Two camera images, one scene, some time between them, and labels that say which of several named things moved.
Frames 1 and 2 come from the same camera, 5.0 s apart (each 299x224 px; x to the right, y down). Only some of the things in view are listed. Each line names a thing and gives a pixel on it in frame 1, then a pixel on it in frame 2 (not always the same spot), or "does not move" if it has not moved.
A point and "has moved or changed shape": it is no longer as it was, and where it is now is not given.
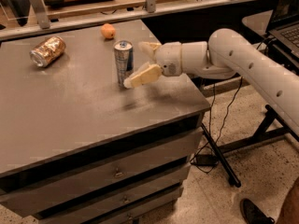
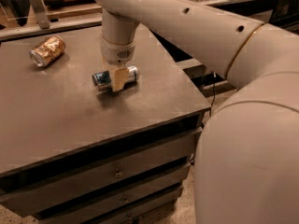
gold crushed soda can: x=47 y=51 does not move
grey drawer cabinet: x=77 y=146 does not move
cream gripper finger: x=149 y=48 -> x=107 y=66
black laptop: x=283 y=26 does not move
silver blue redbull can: x=123 y=52 has moved or changed shape
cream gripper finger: x=148 y=73 -> x=119 y=77
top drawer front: x=30 y=199 does not move
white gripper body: x=169 y=59 -> x=118 y=52
